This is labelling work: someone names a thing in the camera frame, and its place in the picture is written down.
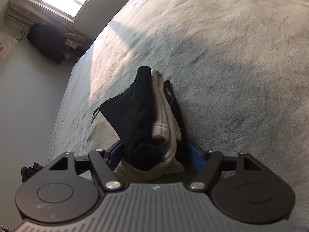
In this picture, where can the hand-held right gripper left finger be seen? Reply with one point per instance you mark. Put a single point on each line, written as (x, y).
(115, 153)

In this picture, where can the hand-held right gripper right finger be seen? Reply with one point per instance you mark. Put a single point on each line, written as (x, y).
(194, 156)

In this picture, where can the beige sweatshirt with black sleeves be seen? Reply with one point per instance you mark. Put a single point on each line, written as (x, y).
(135, 101)

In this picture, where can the hanging pink clothes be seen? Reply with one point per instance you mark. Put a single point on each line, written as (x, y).
(74, 40)

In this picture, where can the bed with grey sheet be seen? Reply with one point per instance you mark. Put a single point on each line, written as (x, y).
(229, 65)

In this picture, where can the hanging dark coat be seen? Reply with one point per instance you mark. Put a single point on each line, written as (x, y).
(45, 38)

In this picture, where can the patterned curtain beside coat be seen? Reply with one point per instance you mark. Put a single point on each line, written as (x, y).
(17, 12)

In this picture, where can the white fringed wall hanging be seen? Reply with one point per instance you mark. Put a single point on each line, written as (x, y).
(6, 46)

